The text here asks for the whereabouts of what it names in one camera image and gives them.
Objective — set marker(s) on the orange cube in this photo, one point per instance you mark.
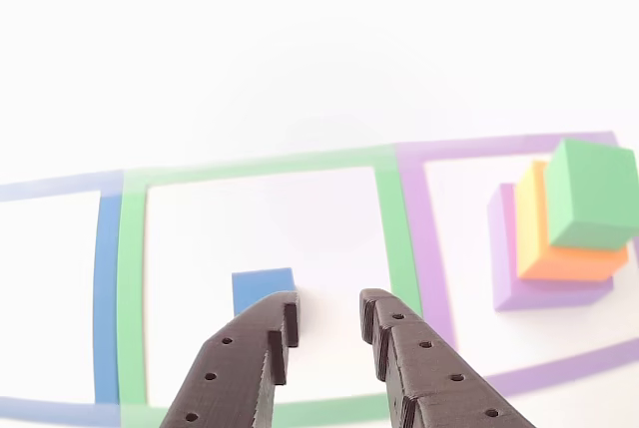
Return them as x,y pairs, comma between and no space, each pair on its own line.
531,228

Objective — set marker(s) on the green cube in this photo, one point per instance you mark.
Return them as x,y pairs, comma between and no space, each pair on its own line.
591,193

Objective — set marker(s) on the green tape square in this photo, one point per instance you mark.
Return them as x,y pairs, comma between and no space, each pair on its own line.
132,298

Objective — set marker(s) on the blue tape square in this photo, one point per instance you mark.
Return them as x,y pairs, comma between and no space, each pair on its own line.
106,298

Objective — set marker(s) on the large purple cube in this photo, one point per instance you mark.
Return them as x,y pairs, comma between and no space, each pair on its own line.
501,258

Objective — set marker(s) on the purple tape square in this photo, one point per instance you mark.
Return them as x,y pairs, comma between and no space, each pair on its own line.
429,248

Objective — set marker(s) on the small blue cube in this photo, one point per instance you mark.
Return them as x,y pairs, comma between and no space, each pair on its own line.
254,288

